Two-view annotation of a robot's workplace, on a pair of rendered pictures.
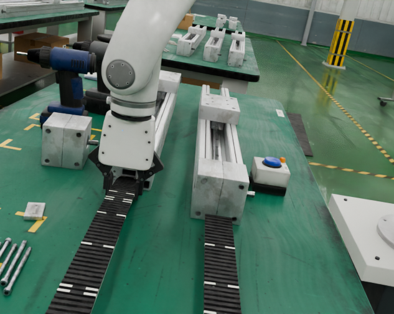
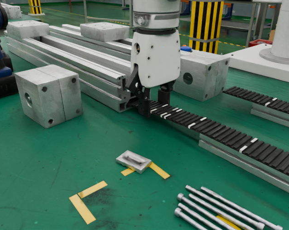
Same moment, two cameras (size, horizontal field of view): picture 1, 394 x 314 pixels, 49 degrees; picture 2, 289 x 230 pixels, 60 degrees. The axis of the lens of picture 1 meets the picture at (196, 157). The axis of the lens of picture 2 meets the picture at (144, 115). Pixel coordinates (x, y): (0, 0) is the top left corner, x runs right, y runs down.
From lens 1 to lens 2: 0.64 m
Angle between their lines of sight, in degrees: 37
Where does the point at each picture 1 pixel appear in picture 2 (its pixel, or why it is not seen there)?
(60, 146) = (60, 100)
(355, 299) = not seen: outside the picture
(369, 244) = (284, 67)
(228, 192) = (220, 70)
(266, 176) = not seen: hidden behind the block
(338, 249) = (268, 79)
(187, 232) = (220, 109)
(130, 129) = (168, 44)
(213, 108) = (112, 30)
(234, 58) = (14, 13)
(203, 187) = (209, 73)
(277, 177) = not seen: hidden behind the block
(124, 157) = (165, 73)
